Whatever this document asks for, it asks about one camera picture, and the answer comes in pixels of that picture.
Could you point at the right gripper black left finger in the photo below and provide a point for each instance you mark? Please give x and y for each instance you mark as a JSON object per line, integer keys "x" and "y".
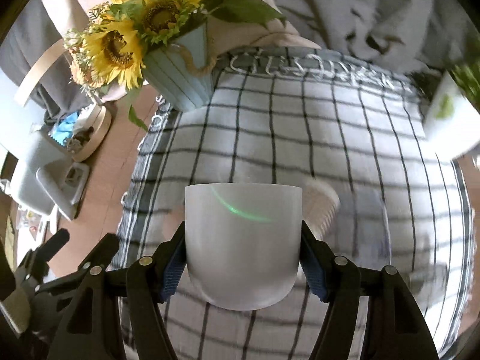
{"x": 146, "y": 299}

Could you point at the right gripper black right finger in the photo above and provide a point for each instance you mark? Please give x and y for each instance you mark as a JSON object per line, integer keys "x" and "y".
{"x": 374, "y": 306}

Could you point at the white frosted cup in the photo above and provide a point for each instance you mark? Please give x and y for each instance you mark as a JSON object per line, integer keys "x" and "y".
{"x": 242, "y": 242}

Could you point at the white plastic appliance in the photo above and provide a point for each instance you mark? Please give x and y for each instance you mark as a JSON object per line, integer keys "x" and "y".
{"x": 46, "y": 177}

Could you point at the white plant pot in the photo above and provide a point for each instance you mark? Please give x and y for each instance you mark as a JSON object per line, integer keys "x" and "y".
{"x": 451, "y": 124}

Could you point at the checkered tablecloth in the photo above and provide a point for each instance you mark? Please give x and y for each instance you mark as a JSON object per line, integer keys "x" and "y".
{"x": 286, "y": 115}

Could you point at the green potted plant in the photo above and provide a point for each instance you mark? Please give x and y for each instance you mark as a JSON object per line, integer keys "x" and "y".
{"x": 465, "y": 76}

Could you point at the sunflower bouquet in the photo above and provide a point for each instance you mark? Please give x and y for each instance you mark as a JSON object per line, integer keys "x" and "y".
{"x": 111, "y": 48}

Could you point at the light blue flower pot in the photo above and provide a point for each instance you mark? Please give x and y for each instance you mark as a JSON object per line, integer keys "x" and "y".
{"x": 182, "y": 71}

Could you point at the grey blanket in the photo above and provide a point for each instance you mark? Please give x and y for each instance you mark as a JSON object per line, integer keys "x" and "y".
{"x": 398, "y": 35}

